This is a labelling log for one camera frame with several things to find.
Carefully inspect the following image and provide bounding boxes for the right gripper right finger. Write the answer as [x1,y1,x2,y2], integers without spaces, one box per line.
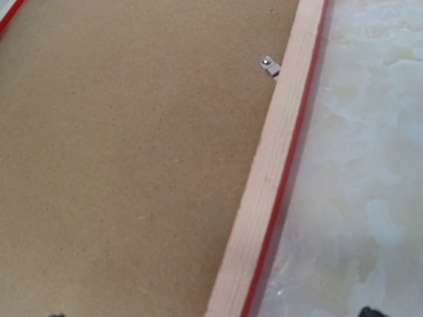
[359,306,387,317]

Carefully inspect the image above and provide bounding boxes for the red wooden picture frame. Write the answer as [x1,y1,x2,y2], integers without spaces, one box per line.
[0,0,330,317]

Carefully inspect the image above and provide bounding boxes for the brown backing board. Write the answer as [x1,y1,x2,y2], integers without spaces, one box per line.
[0,0,303,317]

